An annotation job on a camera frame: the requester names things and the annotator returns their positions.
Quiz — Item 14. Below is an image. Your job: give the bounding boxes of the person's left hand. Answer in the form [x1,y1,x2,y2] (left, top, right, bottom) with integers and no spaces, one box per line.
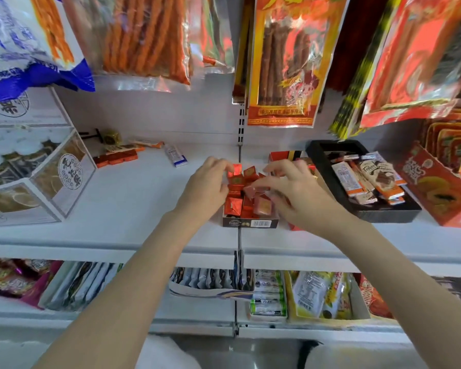
[172,156,235,232]

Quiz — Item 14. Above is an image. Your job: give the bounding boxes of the person's right hand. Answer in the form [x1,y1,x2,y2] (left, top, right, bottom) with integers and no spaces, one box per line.
[250,159,361,243]

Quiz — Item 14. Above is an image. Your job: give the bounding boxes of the black plastic tray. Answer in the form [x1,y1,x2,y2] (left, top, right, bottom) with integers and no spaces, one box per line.
[305,140,423,224]

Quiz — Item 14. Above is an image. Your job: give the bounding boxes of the white box of red chocolates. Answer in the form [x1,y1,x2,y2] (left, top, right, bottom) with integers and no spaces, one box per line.
[222,165,280,229]

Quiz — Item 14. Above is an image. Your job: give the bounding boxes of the red Filer candy box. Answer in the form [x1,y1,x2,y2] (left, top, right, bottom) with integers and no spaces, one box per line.
[268,150,333,232]

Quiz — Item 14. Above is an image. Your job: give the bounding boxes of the wafer bar packets group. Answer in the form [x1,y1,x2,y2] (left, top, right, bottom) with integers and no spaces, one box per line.
[326,151,408,207]

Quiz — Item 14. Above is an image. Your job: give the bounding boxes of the pile of mixed candies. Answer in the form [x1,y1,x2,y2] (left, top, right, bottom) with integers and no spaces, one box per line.
[93,128,189,169]

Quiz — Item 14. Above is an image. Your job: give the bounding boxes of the person's right forearm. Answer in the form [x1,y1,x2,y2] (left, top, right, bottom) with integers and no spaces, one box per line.
[330,218,461,369]

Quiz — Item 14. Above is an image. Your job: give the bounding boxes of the person's left forearm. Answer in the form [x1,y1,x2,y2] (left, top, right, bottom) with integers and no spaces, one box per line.
[32,211,216,369]

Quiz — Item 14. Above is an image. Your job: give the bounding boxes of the white metal shelf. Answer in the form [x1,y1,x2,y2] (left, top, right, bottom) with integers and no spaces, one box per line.
[0,72,461,342]

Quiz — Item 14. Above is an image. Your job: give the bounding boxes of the red cardboard display box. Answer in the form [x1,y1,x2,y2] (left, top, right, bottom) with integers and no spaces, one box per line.
[393,141,461,229]

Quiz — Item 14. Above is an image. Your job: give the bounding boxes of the printed jar display box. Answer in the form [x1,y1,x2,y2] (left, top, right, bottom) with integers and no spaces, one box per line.
[0,86,97,228]

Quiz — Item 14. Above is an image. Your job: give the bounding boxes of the person's black shoe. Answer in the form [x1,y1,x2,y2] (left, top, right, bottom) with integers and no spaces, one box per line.
[296,340,320,369]

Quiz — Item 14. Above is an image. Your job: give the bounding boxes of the stack of green white packets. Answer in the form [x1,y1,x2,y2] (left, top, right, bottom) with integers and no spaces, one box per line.
[248,269,289,323]

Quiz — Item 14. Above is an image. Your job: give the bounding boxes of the yellow black striped bags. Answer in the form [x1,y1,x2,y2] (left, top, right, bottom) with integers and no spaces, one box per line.
[328,0,404,141]

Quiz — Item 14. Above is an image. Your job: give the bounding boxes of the red orange snack packets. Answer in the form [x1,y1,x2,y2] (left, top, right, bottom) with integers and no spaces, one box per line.
[357,273,394,319]

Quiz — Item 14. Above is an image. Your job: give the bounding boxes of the black metal hook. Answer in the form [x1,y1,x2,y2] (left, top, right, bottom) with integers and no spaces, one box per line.
[78,128,104,145]

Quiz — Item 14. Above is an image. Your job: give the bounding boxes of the yellow red bag brown sticks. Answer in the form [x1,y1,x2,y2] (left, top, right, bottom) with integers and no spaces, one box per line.
[247,0,351,129]

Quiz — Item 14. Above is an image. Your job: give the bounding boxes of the dark brown snack bag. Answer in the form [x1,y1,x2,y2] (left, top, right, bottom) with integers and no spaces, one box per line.
[232,0,254,105]

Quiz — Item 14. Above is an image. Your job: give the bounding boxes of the row of red snack packets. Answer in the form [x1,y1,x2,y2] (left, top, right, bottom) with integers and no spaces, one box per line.
[418,107,461,181]

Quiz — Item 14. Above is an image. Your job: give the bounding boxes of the clear green print snack bag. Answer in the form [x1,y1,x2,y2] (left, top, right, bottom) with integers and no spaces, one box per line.
[188,0,236,75]

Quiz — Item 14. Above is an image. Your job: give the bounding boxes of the clear bag of orange sticks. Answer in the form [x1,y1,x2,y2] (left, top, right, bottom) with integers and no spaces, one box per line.
[61,0,195,92]

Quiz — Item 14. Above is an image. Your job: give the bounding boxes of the dark red snack bag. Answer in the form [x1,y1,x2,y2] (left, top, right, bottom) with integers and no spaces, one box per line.
[324,0,391,93]

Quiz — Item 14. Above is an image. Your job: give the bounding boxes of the red orange snack bag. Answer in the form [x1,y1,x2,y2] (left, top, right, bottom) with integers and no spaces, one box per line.
[359,0,461,129]

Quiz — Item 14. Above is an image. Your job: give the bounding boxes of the pile of pink snack packets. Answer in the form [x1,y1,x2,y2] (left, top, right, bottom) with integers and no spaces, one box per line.
[0,258,64,309]

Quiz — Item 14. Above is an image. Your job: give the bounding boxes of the white blue snack bag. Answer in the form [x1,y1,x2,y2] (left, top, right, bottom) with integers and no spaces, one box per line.
[0,0,96,106]

